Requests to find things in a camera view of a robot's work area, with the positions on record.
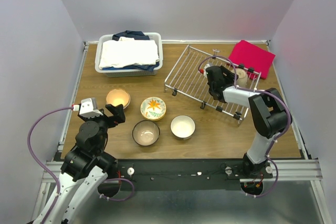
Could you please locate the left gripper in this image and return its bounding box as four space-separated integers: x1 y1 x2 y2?
78 103 125 154

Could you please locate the beige stoneware bowl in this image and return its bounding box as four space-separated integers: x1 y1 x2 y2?
236 68 248 88

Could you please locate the peach speckled bowl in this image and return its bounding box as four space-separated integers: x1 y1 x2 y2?
106 89 130 106

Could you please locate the yellow dotted bowl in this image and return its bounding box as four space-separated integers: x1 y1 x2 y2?
143 115 164 121

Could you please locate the blue glazed bowl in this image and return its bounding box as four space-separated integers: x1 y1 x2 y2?
132 120 161 147

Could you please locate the white floral bowl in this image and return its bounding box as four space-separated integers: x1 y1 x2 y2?
140 97 166 117

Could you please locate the teal white bowl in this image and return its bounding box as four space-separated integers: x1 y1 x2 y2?
170 115 196 140

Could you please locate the red flower bowl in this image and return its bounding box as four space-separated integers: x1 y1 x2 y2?
122 98 131 109

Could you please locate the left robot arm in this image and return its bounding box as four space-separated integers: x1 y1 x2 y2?
27 99 125 223

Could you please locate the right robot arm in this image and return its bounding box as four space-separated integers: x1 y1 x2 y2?
199 66 292 178

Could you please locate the pink folded cloth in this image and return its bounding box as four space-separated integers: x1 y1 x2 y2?
229 40 276 80

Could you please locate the white plastic laundry basket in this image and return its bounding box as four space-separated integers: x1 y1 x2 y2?
94 33 163 77

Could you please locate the white folded towel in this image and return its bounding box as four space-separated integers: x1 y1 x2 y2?
99 40 159 70

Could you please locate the dark blue clothing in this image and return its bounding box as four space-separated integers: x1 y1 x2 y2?
102 30 159 72

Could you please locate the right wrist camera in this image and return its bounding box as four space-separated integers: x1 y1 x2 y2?
199 63 213 76

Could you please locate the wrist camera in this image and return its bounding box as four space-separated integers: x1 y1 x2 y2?
72 98 103 119
199 63 213 76

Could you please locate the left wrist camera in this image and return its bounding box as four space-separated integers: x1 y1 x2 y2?
72 98 103 119

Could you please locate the silver wire dish rack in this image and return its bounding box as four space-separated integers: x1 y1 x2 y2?
164 45 249 123

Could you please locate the aluminium frame rail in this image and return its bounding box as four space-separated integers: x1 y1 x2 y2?
30 41 89 224

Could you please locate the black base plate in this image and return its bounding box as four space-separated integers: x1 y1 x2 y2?
54 152 312 192

